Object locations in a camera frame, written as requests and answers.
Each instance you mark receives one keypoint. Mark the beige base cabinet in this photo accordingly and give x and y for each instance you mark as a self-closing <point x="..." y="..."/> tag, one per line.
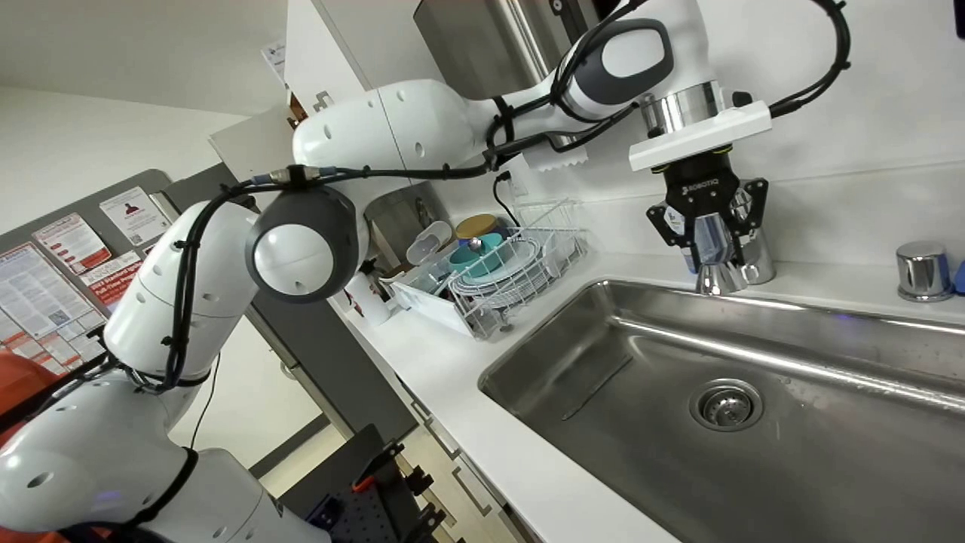
<point x="441" y="471"/>

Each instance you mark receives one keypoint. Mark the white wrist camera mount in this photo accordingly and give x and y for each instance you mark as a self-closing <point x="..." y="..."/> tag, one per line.
<point x="704" y="137"/>

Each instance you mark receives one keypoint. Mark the grey countertop appliance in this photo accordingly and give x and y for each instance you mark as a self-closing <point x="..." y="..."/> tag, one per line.
<point x="401" y="222"/>

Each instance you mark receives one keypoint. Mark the stainless steel sink basin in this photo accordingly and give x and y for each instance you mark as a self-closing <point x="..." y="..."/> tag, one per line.
<point x="623" y="454"/>

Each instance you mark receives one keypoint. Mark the brown round lid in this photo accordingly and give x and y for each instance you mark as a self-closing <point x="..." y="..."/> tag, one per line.
<point x="478" y="225"/>

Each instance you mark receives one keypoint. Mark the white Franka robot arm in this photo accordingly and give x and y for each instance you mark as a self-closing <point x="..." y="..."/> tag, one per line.
<point x="401" y="126"/>

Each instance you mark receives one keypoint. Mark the red black clamp tool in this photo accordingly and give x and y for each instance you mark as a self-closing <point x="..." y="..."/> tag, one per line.
<point x="362" y="483"/>

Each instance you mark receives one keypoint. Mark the round metal sink drain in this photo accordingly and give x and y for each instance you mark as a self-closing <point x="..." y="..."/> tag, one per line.
<point x="727" y="406"/>

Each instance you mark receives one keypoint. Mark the teal bowl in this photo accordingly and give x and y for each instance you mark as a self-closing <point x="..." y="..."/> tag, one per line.
<point x="482" y="261"/>

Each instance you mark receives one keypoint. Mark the white drainboard tray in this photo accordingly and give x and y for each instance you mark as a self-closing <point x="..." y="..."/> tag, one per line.
<point x="423" y="306"/>

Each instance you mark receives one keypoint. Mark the small blue object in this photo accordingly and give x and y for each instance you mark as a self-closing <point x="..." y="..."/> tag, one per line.
<point x="961" y="278"/>

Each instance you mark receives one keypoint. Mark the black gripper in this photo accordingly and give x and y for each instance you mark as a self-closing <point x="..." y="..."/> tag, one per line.
<point x="704" y="187"/>

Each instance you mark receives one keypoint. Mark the clear plastic container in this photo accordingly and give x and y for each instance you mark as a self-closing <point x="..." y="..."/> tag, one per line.
<point x="425" y="242"/>

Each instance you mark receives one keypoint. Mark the chrome sink tap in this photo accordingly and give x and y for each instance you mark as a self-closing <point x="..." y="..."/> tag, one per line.
<point x="739" y="276"/>

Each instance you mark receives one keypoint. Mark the red white notice sheet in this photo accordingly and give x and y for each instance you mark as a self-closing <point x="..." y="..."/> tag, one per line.
<point x="65" y="242"/>

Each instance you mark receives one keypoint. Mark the white sheet red emblem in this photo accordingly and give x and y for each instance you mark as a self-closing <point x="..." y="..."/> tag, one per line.
<point x="135" y="217"/>

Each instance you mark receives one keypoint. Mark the black perforated breadboard table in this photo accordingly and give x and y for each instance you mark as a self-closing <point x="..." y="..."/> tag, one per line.
<point x="342" y="501"/>

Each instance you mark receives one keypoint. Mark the white wall cabinet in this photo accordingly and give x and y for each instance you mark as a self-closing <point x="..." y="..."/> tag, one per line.
<point x="342" y="40"/>

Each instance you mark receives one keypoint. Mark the chrome cylinder cap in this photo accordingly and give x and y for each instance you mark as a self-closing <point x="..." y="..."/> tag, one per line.
<point x="923" y="271"/>

